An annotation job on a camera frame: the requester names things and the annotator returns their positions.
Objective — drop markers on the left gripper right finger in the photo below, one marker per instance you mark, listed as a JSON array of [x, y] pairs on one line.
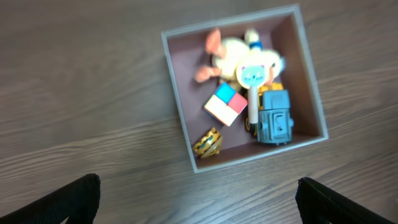
[[317, 204]]

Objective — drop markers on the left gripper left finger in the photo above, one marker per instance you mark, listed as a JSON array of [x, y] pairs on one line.
[[76, 202]]

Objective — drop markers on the yellow grey toy truck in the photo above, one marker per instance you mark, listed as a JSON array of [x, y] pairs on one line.
[[275, 122]]

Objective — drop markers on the yellow round gear toy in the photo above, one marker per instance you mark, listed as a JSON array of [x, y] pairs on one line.
[[209, 144]]

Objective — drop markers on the colourful puzzle cube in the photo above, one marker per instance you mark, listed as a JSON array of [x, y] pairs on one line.
[[226, 104]]

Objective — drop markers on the wooden cat rattle drum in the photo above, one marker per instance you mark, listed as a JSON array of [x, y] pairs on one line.
[[251, 73]]

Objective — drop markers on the plush duck toy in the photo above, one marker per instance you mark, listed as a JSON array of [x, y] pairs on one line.
[[226, 53]]

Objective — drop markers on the white box pink interior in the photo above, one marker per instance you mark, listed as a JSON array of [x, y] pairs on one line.
[[281, 29]]

